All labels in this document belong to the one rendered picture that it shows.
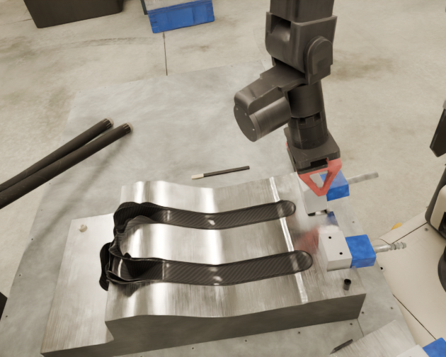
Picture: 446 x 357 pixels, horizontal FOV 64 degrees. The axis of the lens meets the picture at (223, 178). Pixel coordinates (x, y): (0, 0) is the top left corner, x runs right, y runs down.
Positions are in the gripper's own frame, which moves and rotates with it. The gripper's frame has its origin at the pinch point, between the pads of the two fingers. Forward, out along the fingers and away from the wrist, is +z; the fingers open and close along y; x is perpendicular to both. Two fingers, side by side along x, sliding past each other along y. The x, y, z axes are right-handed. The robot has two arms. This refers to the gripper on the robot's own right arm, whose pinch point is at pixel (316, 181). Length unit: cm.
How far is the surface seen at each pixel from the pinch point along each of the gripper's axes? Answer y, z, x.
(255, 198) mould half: -3.4, 3.2, -11.0
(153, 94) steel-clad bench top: -60, 0, -35
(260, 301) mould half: 16.3, 5.7, -13.7
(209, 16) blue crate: -311, 43, -21
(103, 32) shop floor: -330, 31, -126
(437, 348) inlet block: 25.1, 11.7, 7.7
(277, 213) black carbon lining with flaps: 0.4, 4.6, -7.8
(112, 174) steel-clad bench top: -27, 4, -45
